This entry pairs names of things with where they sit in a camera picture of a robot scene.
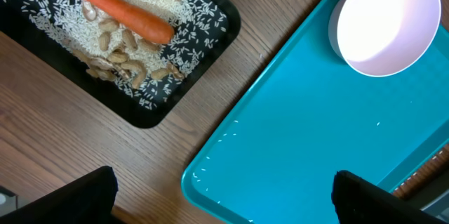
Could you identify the pile of peanuts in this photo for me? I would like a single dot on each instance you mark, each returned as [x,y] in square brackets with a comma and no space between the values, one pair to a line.
[118,49]

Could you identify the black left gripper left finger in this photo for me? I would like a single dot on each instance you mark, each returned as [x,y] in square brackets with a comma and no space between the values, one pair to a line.
[89,199]

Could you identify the teal plastic tray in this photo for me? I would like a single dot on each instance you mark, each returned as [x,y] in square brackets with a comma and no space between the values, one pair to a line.
[309,115]

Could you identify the black food waste tray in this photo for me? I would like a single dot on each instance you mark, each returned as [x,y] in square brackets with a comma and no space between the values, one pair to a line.
[52,29]

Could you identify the orange carrot piece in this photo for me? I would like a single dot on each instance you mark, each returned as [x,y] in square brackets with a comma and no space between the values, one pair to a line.
[142,22]

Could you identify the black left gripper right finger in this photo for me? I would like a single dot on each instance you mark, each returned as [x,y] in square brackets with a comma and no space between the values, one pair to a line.
[358,201]

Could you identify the pink bowl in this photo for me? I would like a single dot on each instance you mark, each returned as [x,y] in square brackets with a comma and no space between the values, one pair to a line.
[380,38]

